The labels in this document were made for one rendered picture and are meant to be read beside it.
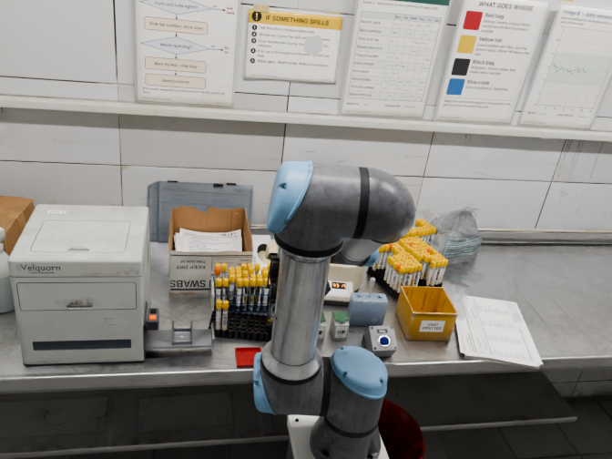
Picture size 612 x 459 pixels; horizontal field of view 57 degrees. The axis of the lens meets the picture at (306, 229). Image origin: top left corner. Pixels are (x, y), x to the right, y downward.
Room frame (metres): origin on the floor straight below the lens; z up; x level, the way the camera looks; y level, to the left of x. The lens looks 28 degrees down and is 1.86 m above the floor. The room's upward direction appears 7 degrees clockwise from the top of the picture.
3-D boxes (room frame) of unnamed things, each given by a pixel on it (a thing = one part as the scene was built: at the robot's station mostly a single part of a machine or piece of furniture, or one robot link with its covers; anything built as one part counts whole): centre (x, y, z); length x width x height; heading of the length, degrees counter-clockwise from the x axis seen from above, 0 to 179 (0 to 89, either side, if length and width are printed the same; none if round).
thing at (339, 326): (1.26, -0.13, 0.91); 0.05 x 0.04 x 0.07; 14
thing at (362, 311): (1.33, -0.20, 0.92); 0.10 x 0.07 x 0.10; 99
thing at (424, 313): (1.35, -0.37, 0.93); 0.13 x 0.13 x 0.10; 10
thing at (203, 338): (1.11, 0.30, 0.92); 0.21 x 0.07 x 0.05; 104
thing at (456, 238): (1.83, -0.53, 0.97); 0.26 x 0.17 x 0.19; 120
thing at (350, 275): (1.54, -0.07, 0.94); 0.30 x 0.24 x 0.12; 5
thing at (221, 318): (1.23, 0.14, 0.93); 0.17 x 0.09 x 0.11; 94
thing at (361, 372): (0.86, -0.13, 1.07); 0.13 x 0.12 x 0.14; 95
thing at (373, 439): (0.86, -0.14, 0.95); 0.15 x 0.15 x 0.10
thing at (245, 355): (1.12, 0.10, 0.88); 0.07 x 0.07 x 0.01; 14
